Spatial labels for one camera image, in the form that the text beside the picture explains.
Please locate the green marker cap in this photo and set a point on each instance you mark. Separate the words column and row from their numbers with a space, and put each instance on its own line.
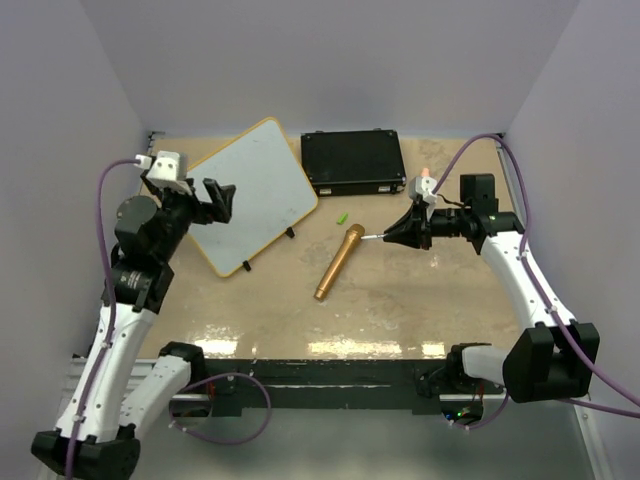
column 342, row 218

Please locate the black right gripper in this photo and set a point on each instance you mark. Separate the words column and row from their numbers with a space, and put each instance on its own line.
column 409, row 230

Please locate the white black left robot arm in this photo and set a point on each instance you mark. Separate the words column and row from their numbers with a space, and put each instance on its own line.
column 100, row 432

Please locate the black hard case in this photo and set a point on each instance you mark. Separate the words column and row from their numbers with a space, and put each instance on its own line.
column 367, row 162

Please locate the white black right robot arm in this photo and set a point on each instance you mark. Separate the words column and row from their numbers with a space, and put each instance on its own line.
column 550, row 359

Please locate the gold microphone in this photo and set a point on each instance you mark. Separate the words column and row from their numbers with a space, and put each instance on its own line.
column 350, row 242

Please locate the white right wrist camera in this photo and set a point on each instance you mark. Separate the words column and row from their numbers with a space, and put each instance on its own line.
column 422, row 188

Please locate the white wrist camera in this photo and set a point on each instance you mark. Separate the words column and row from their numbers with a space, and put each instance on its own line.
column 169, row 170
column 422, row 188

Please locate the white green whiteboard marker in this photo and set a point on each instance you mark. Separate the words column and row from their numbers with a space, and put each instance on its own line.
column 373, row 236

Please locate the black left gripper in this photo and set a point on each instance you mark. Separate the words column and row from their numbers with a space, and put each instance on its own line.
column 220, row 196

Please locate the yellow framed whiteboard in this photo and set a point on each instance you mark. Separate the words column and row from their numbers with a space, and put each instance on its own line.
column 272, row 195

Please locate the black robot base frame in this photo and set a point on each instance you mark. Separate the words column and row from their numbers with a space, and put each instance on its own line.
column 414, row 385

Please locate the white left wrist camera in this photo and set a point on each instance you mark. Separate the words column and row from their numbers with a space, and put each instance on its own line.
column 169, row 170

